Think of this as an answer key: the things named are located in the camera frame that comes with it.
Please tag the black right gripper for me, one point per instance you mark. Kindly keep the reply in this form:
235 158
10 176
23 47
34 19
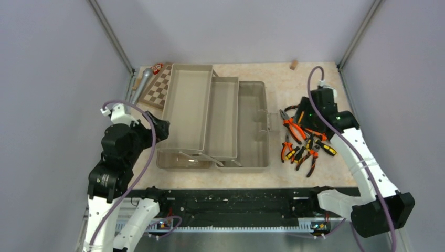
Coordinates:
305 106

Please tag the black yellow large screwdriver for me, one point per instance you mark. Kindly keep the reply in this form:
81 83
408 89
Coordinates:
328 149

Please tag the orange long-nose pliers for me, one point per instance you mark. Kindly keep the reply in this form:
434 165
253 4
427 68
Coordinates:
292 107

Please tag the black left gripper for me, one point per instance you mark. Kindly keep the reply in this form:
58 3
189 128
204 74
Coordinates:
162 127

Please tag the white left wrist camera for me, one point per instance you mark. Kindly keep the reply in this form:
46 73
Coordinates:
119 115

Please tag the translucent beige tool box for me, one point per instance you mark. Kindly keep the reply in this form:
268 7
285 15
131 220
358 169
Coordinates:
216 121

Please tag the red small snack packet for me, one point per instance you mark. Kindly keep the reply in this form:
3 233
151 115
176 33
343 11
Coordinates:
156 68

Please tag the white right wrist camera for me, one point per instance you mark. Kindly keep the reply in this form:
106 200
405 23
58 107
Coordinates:
324 84

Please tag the small wooden block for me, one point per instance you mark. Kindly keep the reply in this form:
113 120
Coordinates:
294 64

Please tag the black yellow small screwdriver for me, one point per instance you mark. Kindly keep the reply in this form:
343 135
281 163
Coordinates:
296 154

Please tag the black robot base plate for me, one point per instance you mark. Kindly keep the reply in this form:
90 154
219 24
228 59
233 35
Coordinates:
267 207

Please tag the small orange needle-nose pliers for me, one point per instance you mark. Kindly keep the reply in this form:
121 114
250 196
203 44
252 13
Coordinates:
286 148

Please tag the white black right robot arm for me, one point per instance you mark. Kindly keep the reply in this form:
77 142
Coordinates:
380 206

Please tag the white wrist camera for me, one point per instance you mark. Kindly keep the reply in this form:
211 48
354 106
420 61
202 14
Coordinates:
324 84
119 115

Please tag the wooden chessboard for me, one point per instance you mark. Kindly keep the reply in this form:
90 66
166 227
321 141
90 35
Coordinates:
155 91

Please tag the large orange combination pliers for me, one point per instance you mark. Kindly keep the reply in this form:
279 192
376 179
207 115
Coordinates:
293 128

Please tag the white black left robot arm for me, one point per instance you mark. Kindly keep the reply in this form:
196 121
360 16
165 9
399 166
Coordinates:
109 183

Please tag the aluminium frame rail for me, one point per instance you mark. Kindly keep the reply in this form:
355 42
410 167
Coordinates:
222 228

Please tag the orange diagonal cutting pliers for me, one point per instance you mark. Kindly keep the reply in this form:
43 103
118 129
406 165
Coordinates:
321 136

